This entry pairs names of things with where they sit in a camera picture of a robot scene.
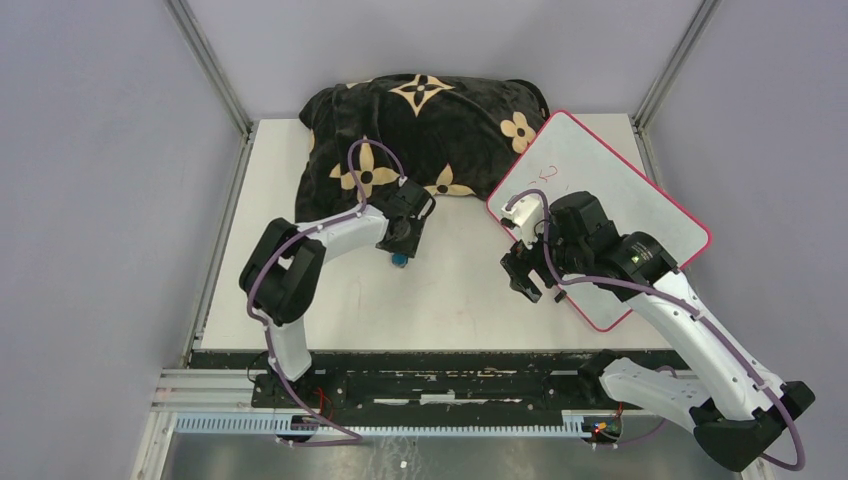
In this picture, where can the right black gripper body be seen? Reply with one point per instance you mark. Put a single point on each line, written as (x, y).
(520, 260)

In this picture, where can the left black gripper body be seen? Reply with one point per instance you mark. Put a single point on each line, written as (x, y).
(408, 244)

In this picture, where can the blue whiteboard eraser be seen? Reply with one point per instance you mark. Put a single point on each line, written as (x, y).
(399, 260)

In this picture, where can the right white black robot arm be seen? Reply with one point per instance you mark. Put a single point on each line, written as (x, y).
(734, 406)

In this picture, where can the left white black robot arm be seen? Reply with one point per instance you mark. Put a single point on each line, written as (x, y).
(280, 277)

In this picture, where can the pink framed whiteboard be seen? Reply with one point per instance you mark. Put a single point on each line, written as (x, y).
(614, 241)

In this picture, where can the black floral plush blanket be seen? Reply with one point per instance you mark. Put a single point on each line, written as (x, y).
(453, 135)

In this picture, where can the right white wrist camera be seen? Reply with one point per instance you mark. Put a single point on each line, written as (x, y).
(523, 216)

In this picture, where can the right aluminium frame post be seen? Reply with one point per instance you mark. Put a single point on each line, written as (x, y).
(660, 87)

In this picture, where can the aluminium frame post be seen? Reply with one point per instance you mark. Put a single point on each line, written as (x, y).
(660, 87)
(190, 28)

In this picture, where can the left aluminium frame post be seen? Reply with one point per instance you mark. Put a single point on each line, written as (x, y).
(190, 28)

